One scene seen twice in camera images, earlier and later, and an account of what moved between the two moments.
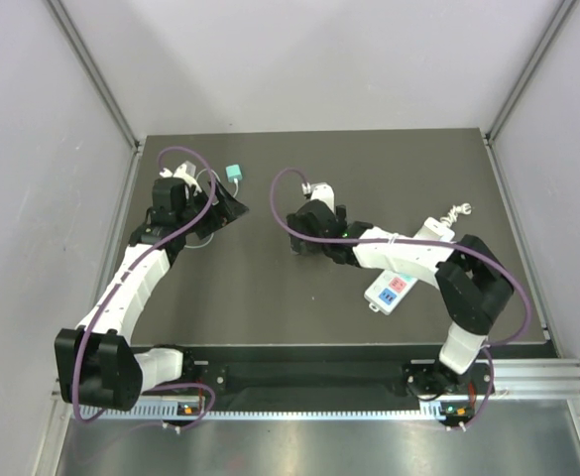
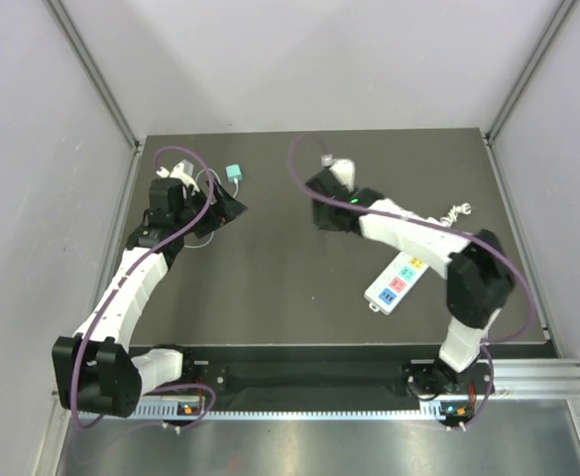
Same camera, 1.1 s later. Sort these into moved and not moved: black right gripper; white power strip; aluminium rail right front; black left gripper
Moved: black right gripper
Not moved: black left gripper; white power strip; aluminium rail right front
